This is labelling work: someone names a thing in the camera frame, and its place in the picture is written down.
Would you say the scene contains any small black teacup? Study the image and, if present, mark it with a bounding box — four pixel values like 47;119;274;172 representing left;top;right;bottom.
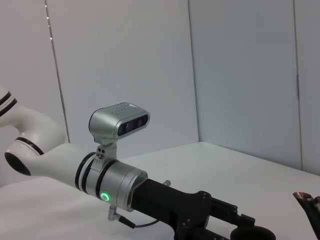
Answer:
230;225;276;240

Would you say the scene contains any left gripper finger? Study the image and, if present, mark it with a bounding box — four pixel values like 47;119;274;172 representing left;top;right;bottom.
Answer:
209;196;256;230
197;224;235;240

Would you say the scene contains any left gripper cable with plug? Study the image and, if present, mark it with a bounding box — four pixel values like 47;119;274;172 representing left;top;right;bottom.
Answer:
107;204;162;229

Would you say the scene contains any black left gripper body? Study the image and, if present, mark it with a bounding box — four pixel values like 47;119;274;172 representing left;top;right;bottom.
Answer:
129;178;216;240

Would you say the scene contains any black round teapot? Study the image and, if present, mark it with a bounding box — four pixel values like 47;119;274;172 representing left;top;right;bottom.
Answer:
292;191;320;240

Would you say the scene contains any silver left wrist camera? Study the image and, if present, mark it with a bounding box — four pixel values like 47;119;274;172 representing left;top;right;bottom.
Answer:
88;101;151;173

